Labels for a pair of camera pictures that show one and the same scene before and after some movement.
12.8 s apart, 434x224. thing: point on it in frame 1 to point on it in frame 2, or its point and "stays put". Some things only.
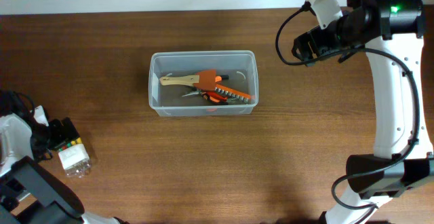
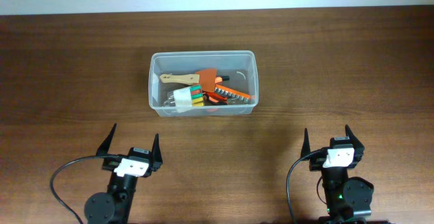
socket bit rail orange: [238, 95] stays put
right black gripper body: [323, 41] to [316, 165]
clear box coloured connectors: [75, 159] to [185, 98]
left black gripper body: [57, 135] to [110, 163]
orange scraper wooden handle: [203, 81] stays put
